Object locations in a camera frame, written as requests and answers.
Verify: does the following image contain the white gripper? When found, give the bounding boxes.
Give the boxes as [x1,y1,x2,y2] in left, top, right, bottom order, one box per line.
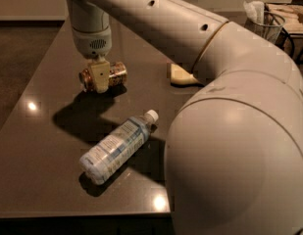
[66,0,112,93]

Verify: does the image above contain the orange soda can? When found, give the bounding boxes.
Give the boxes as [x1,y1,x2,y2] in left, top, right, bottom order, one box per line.
[79,62,127,92]

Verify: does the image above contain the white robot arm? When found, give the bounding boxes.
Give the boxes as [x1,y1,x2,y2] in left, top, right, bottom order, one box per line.
[84,0,303,235]

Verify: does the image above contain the yellow sponge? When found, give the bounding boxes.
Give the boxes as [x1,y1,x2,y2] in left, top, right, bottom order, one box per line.
[170,64,199,86]

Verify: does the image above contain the clear plastic water bottle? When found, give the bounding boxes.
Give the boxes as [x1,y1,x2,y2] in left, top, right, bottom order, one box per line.
[79,110,159,185]

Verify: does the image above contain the white crumpled napkin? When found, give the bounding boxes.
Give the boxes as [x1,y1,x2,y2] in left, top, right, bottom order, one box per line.
[243,1,265,24]

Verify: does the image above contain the metal mesh cup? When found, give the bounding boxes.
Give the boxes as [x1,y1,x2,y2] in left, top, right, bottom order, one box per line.
[245,11,285,44]

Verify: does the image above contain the black wire basket with snacks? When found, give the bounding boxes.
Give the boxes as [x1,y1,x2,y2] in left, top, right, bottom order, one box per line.
[265,0,303,65]

